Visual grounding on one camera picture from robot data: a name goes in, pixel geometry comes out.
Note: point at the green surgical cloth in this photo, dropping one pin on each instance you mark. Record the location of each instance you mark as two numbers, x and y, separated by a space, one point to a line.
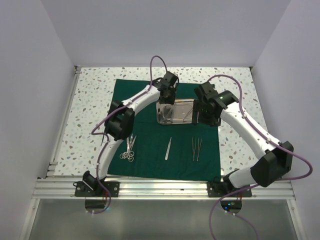
149 141

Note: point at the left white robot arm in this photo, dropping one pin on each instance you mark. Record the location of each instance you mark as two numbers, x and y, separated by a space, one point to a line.
118 124

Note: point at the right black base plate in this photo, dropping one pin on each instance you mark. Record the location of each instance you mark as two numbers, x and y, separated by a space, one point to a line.
219 187

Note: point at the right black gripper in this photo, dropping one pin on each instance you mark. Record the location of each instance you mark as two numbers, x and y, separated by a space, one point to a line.
198 106

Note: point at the aluminium front rail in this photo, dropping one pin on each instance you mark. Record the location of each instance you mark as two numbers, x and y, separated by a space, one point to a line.
155 189

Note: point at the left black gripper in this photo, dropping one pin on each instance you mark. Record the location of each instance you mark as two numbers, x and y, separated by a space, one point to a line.
170 100

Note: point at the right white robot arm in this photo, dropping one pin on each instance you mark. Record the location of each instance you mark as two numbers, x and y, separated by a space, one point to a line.
274 158

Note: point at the left aluminium side rail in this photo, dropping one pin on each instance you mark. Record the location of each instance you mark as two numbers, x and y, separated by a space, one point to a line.
54 156

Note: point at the steel instrument tray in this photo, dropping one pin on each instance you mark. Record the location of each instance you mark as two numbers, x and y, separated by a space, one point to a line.
181 112

